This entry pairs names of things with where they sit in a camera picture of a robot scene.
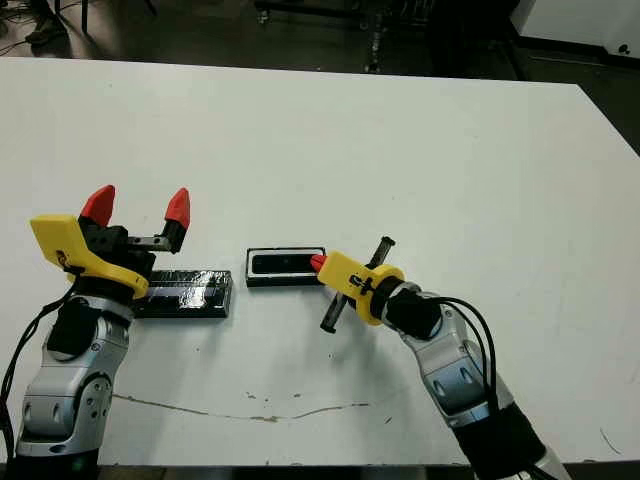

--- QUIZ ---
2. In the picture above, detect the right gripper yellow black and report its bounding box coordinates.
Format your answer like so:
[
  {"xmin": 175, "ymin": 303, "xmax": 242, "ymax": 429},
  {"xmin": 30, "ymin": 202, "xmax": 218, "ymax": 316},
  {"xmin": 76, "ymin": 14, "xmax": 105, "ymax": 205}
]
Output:
[{"xmin": 309, "ymin": 236, "xmax": 406, "ymax": 334}]

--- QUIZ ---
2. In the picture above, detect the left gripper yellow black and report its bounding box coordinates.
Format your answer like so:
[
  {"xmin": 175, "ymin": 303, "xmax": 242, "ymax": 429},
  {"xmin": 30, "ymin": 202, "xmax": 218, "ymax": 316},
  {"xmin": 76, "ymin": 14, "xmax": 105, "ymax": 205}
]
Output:
[{"xmin": 29, "ymin": 184, "xmax": 191, "ymax": 301}]

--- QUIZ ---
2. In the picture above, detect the glossy black box lid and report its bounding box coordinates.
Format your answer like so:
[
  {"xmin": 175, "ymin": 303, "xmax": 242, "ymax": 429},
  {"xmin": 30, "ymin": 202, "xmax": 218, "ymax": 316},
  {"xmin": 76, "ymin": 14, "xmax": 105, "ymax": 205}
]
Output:
[{"xmin": 133, "ymin": 269, "xmax": 236, "ymax": 320}]

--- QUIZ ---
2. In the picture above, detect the black box with white insert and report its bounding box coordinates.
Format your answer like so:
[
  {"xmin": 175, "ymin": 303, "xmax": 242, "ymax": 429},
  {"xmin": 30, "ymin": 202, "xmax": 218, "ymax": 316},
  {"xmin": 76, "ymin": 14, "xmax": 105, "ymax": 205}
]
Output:
[{"xmin": 245, "ymin": 244, "xmax": 329, "ymax": 287}]

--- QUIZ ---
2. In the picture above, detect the olive sneaker shoe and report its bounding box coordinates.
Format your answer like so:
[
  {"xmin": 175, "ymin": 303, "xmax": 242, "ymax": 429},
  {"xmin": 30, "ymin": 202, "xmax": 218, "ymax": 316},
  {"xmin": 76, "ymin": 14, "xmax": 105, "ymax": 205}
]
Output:
[{"xmin": 24, "ymin": 27, "xmax": 69, "ymax": 46}]

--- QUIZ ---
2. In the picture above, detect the black metal stand pole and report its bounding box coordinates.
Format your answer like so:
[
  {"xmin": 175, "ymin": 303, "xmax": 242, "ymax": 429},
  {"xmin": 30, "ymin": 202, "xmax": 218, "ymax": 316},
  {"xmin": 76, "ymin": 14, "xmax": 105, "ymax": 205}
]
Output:
[{"xmin": 367, "ymin": 14, "xmax": 389, "ymax": 74}]

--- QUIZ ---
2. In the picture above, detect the white cabinet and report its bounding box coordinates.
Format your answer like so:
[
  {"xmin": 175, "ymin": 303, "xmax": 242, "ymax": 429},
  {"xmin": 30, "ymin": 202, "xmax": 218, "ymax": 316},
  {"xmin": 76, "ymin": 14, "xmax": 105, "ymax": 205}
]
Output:
[{"xmin": 514, "ymin": 0, "xmax": 640, "ymax": 56}]

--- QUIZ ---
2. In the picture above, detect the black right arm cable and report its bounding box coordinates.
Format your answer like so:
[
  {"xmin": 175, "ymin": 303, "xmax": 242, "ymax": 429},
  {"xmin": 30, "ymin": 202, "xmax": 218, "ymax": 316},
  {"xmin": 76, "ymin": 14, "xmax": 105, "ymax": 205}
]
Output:
[{"xmin": 439, "ymin": 296, "xmax": 501, "ymax": 480}]

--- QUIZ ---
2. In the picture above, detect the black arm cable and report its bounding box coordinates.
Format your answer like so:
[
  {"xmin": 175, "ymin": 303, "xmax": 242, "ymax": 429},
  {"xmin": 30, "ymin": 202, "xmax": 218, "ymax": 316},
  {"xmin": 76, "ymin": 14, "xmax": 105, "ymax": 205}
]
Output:
[
  {"xmin": 0, "ymin": 287, "xmax": 76, "ymax": 461},
  {"xmin": 439, "ymin": 296, "xmax": 501, "ymax": 480}
]

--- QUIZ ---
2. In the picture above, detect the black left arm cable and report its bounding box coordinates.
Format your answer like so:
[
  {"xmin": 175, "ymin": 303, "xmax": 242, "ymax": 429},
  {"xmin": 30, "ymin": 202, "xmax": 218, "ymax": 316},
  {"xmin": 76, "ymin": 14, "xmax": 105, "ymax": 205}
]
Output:
[{"xmin": 0, "ymin": 287, "xmax": 76, "ymax": 461}]

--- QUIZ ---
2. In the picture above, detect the black wheeled cart frame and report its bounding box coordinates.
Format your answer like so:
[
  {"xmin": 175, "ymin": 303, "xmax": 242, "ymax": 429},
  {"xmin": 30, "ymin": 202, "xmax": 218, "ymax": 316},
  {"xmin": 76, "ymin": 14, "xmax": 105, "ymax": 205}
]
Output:
[{"xmin": 254, "ymin": 0, "xmax": 436, "ymax": 26}]

